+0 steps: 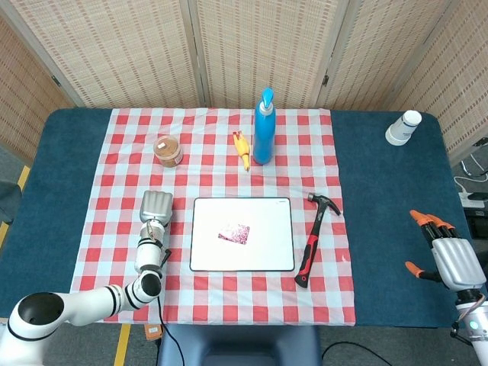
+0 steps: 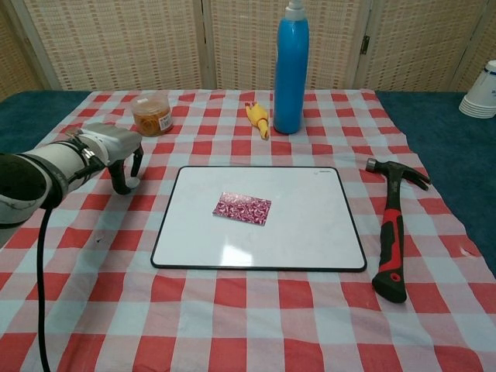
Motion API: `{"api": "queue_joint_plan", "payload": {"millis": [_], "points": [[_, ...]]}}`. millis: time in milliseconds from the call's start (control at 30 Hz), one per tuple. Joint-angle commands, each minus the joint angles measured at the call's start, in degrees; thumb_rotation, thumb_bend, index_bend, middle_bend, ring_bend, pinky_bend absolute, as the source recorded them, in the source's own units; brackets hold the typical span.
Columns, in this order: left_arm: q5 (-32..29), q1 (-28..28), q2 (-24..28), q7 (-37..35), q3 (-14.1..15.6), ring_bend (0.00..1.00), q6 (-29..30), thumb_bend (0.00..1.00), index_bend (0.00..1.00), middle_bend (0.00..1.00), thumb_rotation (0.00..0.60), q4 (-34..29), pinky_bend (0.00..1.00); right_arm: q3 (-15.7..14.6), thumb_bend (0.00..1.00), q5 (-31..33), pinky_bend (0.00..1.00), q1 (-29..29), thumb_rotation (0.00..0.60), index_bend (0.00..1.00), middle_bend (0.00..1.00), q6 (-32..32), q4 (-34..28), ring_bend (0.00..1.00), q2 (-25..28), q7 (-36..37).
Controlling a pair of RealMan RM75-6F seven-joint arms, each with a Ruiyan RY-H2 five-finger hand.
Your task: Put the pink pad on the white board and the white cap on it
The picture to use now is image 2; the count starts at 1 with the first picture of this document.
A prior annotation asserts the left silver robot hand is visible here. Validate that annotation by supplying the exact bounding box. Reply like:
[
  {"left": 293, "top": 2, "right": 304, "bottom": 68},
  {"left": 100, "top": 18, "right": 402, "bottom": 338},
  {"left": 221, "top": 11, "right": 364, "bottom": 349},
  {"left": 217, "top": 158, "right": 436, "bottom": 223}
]
[{"left": 79, "top": 122, "right": 144, "bottom": 195}]

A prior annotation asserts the red white patterned packet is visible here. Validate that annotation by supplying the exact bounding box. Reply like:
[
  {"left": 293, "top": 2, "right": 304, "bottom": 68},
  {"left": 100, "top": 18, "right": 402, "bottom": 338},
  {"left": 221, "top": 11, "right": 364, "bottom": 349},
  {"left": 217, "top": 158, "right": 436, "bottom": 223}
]
[{"left": 211, "top": 191, "right": 273, "bottom": 226}]

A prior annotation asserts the clear jar of rubber bands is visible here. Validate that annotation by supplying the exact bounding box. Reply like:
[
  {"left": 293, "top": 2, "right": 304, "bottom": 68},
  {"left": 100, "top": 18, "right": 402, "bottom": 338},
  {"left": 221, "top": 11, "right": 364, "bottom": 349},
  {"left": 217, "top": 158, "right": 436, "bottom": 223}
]
[{"left": 130, "top": 95, "right": 174, "bottom": 137}]

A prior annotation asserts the woven folding screen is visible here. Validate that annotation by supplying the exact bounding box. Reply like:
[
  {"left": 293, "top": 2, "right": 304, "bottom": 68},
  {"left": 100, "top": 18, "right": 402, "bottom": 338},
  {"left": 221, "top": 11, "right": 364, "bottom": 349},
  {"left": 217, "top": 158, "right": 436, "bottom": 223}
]
[{"left": 0, "top": 0, "right": 496, "bottom": 102}]

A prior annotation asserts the yellow rubber chicken toy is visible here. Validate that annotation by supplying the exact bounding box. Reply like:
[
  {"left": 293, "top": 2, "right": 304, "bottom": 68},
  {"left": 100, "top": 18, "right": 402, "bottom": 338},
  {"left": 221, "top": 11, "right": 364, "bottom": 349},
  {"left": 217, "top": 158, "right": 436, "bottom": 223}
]
[{"left": 244, "top": 101, "right": 271, "bottom": 141}]

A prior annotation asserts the blue spray bottle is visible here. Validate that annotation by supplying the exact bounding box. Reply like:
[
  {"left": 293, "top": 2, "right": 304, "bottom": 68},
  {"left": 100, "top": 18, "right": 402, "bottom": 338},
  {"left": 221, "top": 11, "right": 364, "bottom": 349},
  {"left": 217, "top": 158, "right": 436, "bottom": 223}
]
[{"left": 273, "top": 0, "right": 311, "bottom": 136}]

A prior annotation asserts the red white checkered tablecloth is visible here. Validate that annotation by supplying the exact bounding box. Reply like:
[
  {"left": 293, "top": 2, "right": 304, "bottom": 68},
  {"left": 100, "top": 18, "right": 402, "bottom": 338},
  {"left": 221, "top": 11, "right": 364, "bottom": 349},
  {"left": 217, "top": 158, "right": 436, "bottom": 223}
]
[{"left": 0, "top": 88, "right": 496, "bottom": 372}]

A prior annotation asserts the black red claw hammer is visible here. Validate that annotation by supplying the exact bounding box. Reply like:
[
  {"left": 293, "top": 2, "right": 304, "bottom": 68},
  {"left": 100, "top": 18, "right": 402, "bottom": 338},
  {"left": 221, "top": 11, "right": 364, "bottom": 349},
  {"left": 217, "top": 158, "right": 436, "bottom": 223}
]
[{"left": 365, "top": 157, "right": 432, "bottom": 305}]

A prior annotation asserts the white paper cup stack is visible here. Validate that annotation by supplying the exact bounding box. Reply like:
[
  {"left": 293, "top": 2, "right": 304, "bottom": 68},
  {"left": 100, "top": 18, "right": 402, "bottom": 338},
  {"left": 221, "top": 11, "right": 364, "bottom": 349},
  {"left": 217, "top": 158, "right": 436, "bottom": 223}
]
[{"left": 458, "top": 60, "right": 496, "bottom": 119}]

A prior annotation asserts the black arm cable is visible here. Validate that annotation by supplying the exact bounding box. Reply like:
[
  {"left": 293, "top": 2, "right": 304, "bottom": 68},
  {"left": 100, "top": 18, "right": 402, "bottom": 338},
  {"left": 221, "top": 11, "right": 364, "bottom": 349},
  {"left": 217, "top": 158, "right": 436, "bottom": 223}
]
[{"left": 36, "top": 207, "right": 55, "bottom": 372}]

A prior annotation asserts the white board black frame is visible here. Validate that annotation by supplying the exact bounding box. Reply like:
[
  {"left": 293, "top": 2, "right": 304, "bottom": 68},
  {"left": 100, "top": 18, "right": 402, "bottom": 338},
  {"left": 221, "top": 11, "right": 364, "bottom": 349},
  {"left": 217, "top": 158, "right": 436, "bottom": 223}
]
[{"left": 150, "top": 165, "right": 368, "bottom": 271}]

